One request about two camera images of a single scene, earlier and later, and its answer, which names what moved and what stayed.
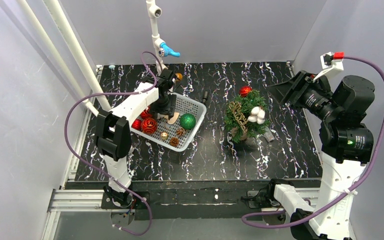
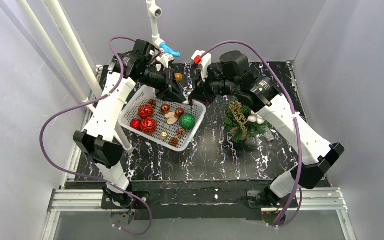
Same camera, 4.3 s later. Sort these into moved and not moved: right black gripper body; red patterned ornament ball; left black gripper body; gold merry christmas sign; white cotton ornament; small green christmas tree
Moved: right black gripper body; left black gripper body
Not moved: white cotton ornament; small green christmas tree; red patterned ornament ball; gold merry christmas sign
